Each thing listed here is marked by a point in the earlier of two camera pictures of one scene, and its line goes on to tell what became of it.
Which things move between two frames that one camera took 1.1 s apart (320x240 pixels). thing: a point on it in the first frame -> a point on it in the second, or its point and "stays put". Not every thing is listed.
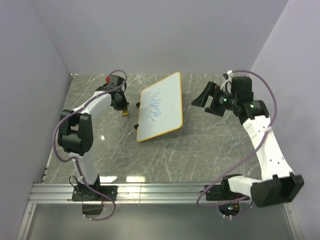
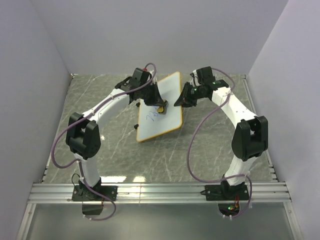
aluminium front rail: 126,193 stays put
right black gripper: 212,89 -> 184,100
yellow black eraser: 125,113 -> 162,109
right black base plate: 220,192 stays put
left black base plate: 89,194 stays put
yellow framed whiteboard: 160,108 stays put
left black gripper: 122,106 -> 157,100
